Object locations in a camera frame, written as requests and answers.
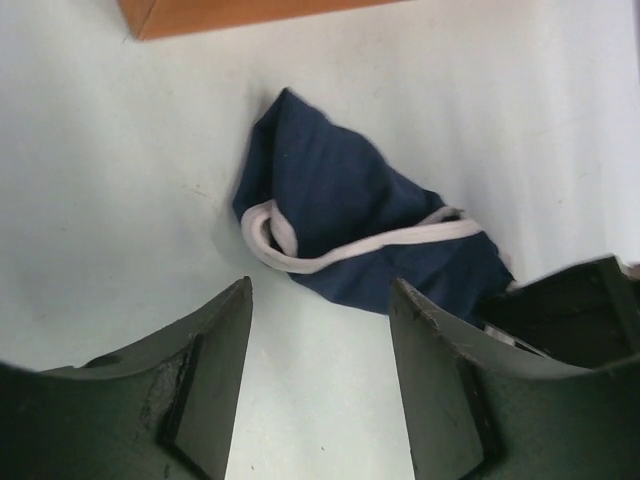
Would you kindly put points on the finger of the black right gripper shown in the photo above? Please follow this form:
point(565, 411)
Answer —
point(586, 315)

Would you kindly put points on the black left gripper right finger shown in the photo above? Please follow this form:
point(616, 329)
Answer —
point(478, 408)

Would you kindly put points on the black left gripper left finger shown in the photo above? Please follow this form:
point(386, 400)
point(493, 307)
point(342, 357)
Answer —
point(163, 407)

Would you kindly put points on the navy underwear with white trim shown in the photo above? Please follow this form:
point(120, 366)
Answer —
point(320, 203)

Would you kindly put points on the wooden compartment tray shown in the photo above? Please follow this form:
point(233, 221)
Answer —
point(151, 20)

